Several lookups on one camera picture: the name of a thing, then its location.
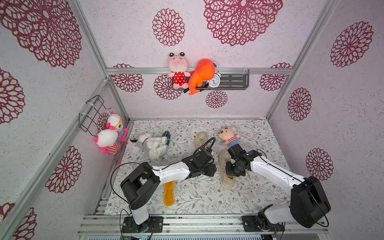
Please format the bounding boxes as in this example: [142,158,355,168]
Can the white plush yellow glasses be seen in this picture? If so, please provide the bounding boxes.
[106,112,129,142]

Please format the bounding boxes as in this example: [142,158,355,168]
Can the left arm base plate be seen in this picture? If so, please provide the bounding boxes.
[122,216,164,234]

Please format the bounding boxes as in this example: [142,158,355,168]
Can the white alarm clock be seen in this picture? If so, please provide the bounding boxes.
[208,72,222,88]

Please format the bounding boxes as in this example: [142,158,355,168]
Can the orange plush toy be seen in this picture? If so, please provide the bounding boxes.
[188,59,216,95]

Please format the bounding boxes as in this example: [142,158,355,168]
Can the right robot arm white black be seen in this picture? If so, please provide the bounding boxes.
[226,144,331,231]

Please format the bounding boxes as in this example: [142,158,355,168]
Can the black wire wall basket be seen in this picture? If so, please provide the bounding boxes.
[78,95,111,137]

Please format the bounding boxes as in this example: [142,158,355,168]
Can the doll plush striped shirt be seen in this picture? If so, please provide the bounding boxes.
[218,127,240,148]

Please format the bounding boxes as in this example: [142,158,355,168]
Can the white fluffy plush dog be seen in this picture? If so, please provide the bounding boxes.
[131,133,169,162]

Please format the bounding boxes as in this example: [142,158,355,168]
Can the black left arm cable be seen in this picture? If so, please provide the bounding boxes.
[109,136,217,235]

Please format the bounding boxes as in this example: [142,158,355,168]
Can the grey metal wall shelf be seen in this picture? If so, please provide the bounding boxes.
[197,69,250,92]

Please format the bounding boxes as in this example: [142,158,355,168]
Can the pink frog plush red dress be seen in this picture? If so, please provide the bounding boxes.
[167,52,191,90]

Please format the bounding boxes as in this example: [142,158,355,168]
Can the teal handheld device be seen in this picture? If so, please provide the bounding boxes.
[163,131,171,145]

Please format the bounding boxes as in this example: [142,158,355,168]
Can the aluminium front rail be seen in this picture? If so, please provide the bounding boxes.
[75,214,331,240]

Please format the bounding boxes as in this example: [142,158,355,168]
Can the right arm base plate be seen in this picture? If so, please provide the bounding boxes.
[241,215,285,233]

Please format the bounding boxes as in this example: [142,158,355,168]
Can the white plush red striped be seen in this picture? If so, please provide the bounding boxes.
[94,129,121,156]

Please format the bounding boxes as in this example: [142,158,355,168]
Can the beige lace sneaker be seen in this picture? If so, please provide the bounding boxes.
[219,150,236,190]
[195,132,208,150]

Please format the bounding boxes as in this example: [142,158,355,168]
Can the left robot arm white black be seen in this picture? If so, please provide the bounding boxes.
[120,149,217,225]

